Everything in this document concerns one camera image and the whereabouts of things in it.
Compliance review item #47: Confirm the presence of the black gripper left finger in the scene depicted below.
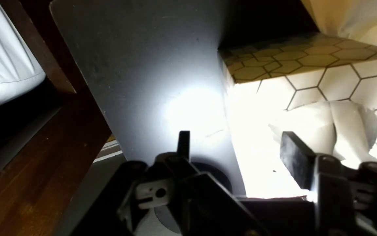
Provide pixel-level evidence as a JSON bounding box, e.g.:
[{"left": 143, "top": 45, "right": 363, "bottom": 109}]
[{"left": 118, "top": 130, "right": 260, "bottom": 236}]

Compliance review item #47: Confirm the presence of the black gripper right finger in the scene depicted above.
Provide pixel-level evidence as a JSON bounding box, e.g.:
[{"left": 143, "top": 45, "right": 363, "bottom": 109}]
[{"left": 279, "top": 130, "right": 377, "bottom": 236}]

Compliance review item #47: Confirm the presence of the hexagon patterned tissue box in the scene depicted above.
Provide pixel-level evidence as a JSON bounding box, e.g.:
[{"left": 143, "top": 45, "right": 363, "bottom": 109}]
[{"left": 218, "top": 31, "right": 377, "bottom": 200}]

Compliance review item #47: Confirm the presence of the brown wooden headboard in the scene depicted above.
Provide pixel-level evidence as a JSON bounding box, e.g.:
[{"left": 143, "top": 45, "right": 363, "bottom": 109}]
[{"left": 0, "top": 0, "right": 114, "bottom": 236}]

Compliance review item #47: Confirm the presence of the white bed sheet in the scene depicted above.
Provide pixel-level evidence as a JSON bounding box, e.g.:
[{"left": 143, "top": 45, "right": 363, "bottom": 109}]
[{"left": 0, "top": 0, "right": 48, "bottom": 116}]

